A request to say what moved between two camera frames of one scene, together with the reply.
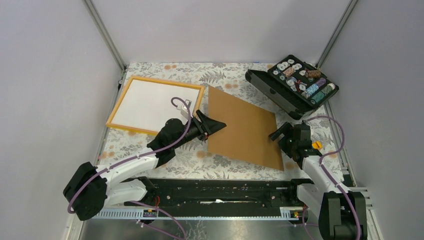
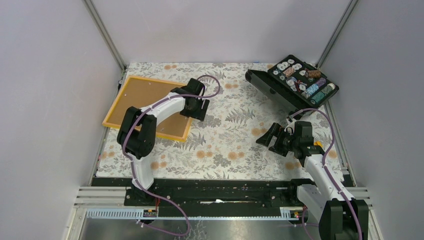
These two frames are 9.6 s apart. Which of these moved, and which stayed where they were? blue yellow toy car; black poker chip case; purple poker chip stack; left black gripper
Moved: left black gripper
Stayed: blue yellow toy car; black poker chip case; purple poker chip stack
